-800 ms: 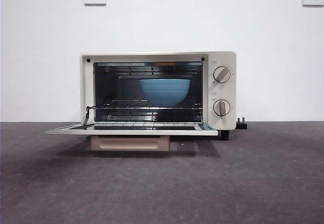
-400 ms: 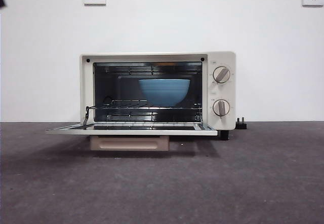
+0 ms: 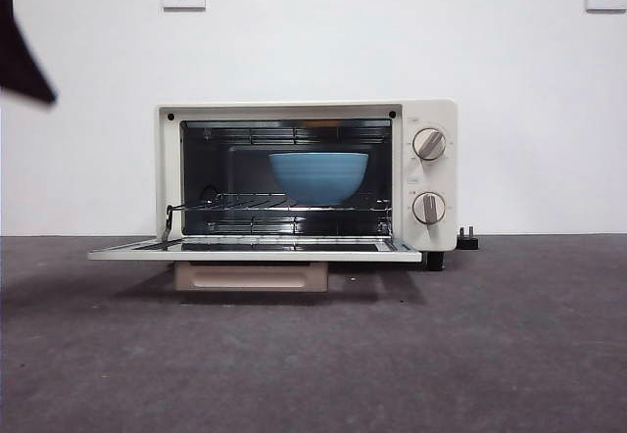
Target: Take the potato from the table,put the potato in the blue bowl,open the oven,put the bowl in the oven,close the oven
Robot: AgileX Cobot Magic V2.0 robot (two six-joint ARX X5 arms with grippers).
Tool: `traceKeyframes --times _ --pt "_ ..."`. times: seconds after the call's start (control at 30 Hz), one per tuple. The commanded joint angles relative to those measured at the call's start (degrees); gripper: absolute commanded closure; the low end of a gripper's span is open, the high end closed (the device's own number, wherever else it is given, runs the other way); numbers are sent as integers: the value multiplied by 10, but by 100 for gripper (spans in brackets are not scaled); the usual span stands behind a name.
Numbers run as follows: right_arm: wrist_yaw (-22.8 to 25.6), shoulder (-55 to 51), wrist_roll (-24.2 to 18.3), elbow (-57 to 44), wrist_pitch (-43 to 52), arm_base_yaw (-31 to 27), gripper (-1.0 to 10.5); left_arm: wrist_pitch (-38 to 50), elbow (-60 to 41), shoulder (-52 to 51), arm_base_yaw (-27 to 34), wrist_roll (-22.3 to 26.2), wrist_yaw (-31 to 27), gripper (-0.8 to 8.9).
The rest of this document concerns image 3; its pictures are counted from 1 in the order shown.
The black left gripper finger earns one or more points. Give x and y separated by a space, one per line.
17 61

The blue bowl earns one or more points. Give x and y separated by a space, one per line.
318 178

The cream Toshiba toaster oven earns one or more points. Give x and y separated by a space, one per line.
169 168

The round beige oven knob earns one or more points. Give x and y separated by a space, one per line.
429 144
428 207

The black power plug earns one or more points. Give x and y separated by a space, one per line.
465 242

